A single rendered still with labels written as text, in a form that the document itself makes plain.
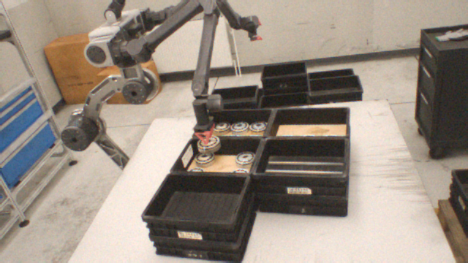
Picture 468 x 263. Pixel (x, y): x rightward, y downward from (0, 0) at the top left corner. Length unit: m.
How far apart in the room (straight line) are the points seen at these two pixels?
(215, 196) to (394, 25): 3.71
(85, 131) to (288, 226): 1.36
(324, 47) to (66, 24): 3.29
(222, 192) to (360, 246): 0.63
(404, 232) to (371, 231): 0.13
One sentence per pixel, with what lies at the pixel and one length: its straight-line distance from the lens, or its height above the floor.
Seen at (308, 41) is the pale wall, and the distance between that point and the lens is 5.02.
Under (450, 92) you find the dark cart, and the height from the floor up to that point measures 0.58.
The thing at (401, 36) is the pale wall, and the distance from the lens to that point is 5.16.
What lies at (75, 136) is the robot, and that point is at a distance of 2.56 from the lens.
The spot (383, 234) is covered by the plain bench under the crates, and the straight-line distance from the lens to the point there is 1.78.
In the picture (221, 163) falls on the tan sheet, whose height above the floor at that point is 0.83.
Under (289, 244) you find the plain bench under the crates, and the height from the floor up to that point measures 0.70.
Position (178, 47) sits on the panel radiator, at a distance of 5.11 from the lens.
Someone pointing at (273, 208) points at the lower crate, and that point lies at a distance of 1.86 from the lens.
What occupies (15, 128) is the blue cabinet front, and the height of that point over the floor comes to 0.68.
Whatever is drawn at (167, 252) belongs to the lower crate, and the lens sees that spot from 1.79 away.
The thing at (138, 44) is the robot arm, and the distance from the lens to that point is 1.87.
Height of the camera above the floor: 1.97
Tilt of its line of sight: 30 degrees down
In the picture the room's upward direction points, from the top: 11 degrees counter-clockwise
